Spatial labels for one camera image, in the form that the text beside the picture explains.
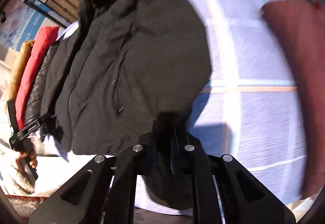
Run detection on dark red blanket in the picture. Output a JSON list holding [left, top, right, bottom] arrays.
[[262, 0, 324, 198]]

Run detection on left hand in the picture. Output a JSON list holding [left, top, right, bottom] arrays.
[[13, 150, 37, 172]]

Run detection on mustard yellow puffer jacket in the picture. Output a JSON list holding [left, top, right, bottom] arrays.
[[6, 40, 35, 100]]

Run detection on white blue bed sheet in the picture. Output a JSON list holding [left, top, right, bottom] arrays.
[[188, 0, 306, 204]]

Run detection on red puffer jacket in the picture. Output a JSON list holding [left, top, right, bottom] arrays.
[[15, 26, 60, 130]]

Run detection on black quilted leather jacket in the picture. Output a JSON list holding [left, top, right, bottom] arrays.
[[24, 41, 60, 125]]

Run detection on black hooded winter jacket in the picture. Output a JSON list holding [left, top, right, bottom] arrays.
[[40, 0, 213, 210]]

